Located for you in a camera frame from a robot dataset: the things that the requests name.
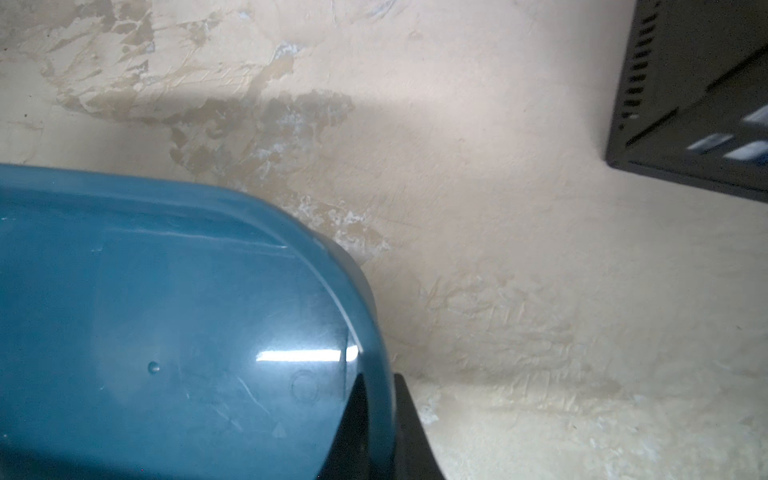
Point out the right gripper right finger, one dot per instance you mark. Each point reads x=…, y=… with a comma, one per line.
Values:
x=414, y=458

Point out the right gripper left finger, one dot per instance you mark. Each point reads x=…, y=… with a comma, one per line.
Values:
x=348, y=456

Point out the teal plastic storage box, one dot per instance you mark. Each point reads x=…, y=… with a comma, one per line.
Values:
x=163, y=330

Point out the black mesh file holder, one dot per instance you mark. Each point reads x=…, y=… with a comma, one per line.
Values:
x=691, y=104

